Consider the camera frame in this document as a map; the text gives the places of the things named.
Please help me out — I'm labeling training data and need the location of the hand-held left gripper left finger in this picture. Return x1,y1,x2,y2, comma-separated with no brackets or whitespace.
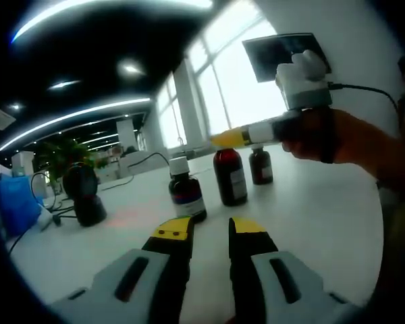
49,215,196,324

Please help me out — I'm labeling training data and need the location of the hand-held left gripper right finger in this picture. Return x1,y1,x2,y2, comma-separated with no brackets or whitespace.
227,217,362,324

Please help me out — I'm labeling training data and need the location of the small dark medicine bottle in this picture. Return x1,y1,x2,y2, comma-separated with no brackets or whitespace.
168,157,207,223
248,144,274,186

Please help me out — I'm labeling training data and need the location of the tall red medicine bottle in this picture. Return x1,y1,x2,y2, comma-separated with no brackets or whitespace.
213,146,249,207

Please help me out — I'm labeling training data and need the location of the person's right hand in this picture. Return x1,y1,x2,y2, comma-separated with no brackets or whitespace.
279,107,342,165

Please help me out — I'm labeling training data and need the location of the black monitor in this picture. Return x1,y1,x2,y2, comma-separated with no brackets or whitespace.
242,32,332,84

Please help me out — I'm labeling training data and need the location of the steel sink with faucet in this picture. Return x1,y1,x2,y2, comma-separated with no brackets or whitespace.
170,136,217,160

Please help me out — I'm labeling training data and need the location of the white table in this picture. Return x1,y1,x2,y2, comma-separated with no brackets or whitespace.
8,144,384,324

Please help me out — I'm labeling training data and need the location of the black barcode scanner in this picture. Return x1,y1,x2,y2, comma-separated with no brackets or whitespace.
61,163,108,227

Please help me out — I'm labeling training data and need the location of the small white device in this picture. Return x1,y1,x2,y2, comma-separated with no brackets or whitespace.
36,205,53,232

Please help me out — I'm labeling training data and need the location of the green potted plant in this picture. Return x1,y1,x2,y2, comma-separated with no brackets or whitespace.
33,138,102,190

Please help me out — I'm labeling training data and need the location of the ceiling light strip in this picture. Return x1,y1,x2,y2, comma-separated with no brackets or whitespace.
0,97,152,151

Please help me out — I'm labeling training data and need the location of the long curved ceiling light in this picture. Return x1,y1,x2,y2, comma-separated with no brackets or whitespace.
11,0,213,43

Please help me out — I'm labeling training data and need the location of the ceiling air vent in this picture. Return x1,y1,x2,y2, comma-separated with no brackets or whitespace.
0,108,16,129

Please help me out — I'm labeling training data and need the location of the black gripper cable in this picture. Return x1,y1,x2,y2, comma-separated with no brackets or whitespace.
327,82,401,112

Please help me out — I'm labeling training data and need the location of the black scanner cable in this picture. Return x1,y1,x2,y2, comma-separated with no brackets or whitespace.
30,171,78,225

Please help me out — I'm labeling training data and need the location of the black cable with plug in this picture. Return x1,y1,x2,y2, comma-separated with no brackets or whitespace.
99,152,172,193

